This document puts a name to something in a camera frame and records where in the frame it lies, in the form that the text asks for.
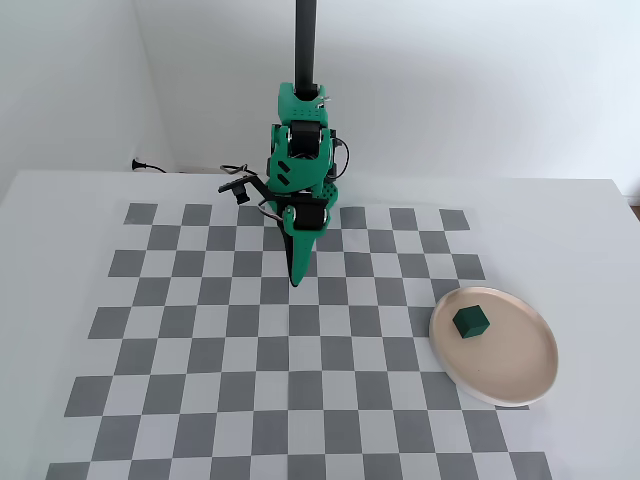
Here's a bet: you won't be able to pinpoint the green gripper black motor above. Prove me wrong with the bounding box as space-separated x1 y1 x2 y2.
278 192 337 288

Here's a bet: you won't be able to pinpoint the dark green cube dice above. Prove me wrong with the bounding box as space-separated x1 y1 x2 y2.
452 303 490 340

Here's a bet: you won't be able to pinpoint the beige round plate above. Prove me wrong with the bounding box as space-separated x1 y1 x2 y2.
428 286 560 407

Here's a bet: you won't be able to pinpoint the grey white checkerboard mat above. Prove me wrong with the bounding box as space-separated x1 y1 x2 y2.
47 202 554 480

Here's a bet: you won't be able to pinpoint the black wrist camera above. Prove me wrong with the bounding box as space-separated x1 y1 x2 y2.
218 174 266 205

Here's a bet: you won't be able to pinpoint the grey camera cable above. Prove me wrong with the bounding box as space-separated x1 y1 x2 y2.
219 163 284 222

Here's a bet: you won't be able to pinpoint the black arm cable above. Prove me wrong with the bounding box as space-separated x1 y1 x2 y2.
329 128 350 180

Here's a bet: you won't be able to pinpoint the black power plug cable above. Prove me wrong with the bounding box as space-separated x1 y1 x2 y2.
130 158 169 174

